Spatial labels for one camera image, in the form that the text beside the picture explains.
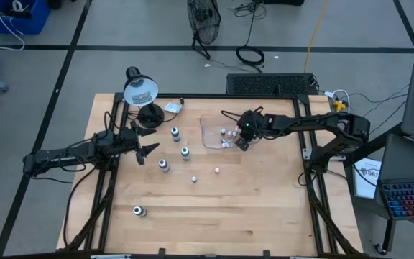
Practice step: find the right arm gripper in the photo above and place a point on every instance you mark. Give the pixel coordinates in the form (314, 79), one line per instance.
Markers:
(246, 136)

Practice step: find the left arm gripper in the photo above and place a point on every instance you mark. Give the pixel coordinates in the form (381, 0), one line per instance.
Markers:
(128, 140)

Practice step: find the small orange food coloring bottle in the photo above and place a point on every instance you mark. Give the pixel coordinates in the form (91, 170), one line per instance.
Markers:
(229, 134)
(217, 170)

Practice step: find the large blue food coloring bottle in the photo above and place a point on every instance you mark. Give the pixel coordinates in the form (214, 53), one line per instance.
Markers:
(175, 136)

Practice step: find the large green food coloring bottle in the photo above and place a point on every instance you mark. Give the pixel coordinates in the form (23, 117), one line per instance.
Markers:
(185, 154)

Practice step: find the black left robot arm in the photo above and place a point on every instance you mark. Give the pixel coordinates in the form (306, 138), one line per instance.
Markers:
(67, 156)

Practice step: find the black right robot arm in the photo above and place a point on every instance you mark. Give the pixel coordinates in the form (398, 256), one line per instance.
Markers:
(318, 120)

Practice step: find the large violet food coloring bottle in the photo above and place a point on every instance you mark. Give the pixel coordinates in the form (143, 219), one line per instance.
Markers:
(164, 166)

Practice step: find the large black food coloring bottle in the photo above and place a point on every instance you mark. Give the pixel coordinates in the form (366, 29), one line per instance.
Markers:
(139, 211)

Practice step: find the clear plastic bin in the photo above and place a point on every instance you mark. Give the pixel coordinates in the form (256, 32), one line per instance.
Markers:
(208, 136)

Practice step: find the black desk lamp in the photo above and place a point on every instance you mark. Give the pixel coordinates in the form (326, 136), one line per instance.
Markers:
(140, 90)

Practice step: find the black perforated computer case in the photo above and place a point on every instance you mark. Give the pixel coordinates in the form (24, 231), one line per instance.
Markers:
(268, 84)

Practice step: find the yellow power plug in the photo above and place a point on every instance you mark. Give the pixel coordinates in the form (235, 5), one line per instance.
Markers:
(339, 106)

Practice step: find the white paper sheet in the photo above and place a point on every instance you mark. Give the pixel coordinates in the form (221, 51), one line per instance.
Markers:
(367, 180)

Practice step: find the black floor fan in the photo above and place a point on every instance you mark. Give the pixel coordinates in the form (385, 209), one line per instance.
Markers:
(203, 18)

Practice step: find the blue storage crate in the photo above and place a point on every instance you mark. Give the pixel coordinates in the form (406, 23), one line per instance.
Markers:
(31, 21)

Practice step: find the black caster wheel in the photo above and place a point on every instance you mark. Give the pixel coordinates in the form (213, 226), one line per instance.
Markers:
(381, 249)

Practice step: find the laptop with rainbow keyboard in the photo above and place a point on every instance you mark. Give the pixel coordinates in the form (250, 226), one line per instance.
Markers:
(412, 196)

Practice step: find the black aluminium rig frame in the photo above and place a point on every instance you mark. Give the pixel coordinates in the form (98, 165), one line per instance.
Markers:
(210, 96)

